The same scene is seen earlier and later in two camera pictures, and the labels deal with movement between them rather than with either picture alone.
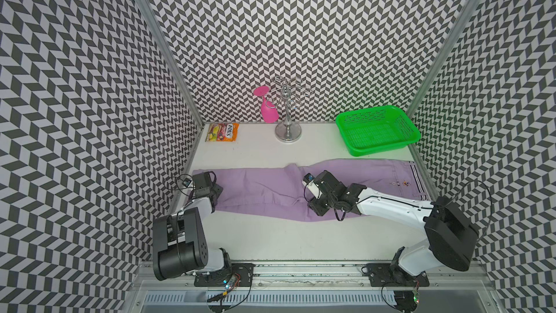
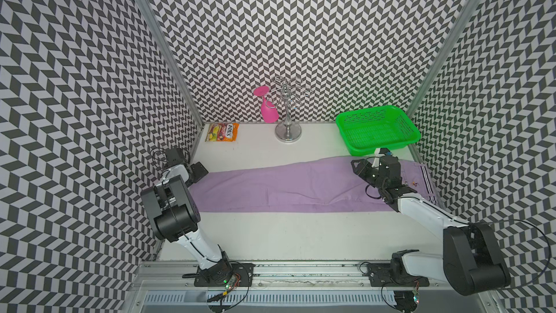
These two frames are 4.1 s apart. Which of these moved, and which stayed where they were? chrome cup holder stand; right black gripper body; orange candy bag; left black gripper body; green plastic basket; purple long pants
Moved: left black gripper body; right black gripper body
Stayed: orange candy bag; chrome cup holder stand; purple long pants; green plastic basket
